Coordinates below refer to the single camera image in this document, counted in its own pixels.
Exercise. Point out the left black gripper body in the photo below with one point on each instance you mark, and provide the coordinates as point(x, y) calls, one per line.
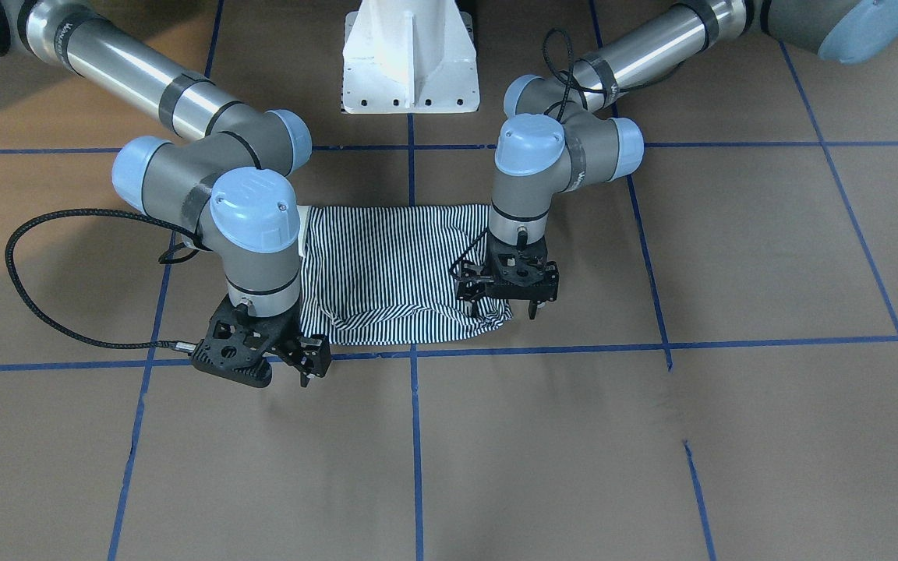
point(471, 286)

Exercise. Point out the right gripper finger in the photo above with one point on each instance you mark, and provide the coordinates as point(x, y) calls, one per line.
point(310, 356)

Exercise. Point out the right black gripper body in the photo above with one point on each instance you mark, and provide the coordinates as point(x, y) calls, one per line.
point(311, 354)

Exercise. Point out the striped polo shirt white collar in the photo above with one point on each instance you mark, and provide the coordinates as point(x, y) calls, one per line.
point(380, 275)

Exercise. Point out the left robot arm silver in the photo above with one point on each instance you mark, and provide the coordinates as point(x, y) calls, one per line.
point(554, 142)

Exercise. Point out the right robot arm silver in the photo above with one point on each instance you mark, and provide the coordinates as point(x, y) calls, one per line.
point(223, 189)

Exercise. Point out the brown paper table cover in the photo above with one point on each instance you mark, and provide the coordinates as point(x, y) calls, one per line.
point(717, 380)

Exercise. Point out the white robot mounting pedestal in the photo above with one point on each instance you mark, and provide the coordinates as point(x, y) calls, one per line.
point(405, 57)

